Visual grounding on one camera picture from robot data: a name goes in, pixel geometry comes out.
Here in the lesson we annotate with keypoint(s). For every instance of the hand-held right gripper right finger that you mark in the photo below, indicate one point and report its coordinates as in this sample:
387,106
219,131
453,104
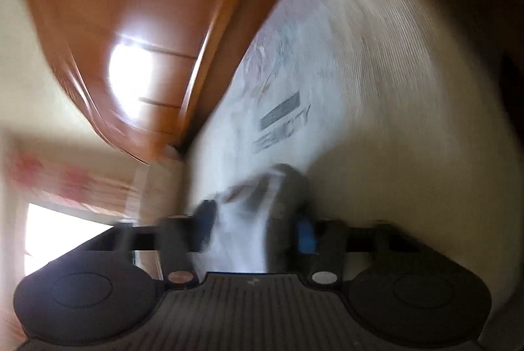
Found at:
306,238

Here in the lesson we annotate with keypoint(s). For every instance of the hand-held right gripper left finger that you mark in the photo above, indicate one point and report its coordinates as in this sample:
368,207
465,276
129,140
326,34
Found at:
206,224

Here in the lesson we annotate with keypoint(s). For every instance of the light grey printed pants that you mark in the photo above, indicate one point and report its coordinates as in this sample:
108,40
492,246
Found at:
245,220

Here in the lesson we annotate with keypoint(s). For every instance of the pink plaid curtain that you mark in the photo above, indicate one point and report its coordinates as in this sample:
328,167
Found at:
73,179

